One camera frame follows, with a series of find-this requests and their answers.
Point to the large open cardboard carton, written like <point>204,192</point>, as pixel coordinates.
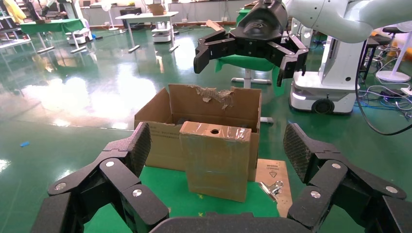
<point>164,151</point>

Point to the brown cardboard piece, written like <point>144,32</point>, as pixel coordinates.
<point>215,25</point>

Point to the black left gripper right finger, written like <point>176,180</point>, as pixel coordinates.
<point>325,180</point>

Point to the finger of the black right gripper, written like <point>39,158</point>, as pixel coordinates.
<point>219,48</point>
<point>289,58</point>

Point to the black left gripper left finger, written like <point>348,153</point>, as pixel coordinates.
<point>116,173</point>

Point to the silver binder clip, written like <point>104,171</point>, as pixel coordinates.
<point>270,190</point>

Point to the brown cardboard box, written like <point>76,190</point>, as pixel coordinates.
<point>157,9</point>

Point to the white table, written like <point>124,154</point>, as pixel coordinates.
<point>145,16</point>

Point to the small cardboard box with hole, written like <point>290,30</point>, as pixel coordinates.
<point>215,167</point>

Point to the green cloth covered table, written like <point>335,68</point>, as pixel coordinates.
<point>248,63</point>
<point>51,25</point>

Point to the white standing fan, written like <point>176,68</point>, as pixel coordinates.
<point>392,76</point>
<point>113,29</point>

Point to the metal shelf rack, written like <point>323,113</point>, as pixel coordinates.
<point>16,41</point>

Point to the yellow garment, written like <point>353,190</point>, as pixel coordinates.
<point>14,9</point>

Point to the white wheeled robot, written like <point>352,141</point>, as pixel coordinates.
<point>338,64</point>

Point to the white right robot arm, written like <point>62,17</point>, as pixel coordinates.
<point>338,19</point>

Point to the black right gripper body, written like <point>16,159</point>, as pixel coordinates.
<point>260,25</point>

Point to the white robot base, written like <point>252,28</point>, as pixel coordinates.
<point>162,33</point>
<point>78,35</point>

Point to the black case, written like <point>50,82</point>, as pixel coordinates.
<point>130,12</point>

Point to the black stool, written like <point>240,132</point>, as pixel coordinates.
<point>392,30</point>
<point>381,40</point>

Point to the blue floor scrap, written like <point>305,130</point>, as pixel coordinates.
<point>24,144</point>

